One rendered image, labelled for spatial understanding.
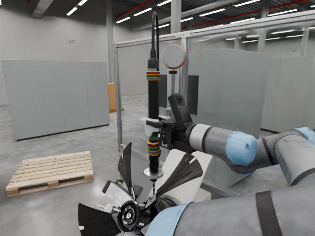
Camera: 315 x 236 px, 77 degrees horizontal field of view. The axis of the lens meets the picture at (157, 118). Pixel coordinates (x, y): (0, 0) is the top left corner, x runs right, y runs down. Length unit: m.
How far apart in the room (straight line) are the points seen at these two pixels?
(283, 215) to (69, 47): 13.06
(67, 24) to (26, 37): 2.25
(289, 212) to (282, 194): 0.02
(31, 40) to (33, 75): 6.91
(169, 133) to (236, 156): 0.20
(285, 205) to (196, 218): 0.08
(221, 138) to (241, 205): 0.30
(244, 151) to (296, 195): 0.28
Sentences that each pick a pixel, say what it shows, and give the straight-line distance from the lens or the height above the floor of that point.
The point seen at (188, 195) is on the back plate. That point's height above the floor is 1.18.
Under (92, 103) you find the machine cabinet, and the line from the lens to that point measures 6.42.
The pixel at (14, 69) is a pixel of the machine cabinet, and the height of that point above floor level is 1.81.
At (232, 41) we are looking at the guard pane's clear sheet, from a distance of 1.30.
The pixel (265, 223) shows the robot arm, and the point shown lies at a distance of 0.20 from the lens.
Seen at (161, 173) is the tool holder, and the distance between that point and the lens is 0.73.
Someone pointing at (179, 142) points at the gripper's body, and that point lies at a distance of 0.59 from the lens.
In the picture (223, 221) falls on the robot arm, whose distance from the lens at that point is 0.21.
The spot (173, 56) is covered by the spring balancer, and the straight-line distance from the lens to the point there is 1.33.
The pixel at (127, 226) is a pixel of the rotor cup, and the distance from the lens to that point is 0.90.
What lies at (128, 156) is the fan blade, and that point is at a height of 1.38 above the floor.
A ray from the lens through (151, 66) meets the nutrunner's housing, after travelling 0.63.
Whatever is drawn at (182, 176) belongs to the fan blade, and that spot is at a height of 1.38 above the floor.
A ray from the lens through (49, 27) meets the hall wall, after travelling 13.07.
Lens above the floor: 1.79
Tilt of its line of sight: 14 degrees down
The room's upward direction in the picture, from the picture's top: straight up
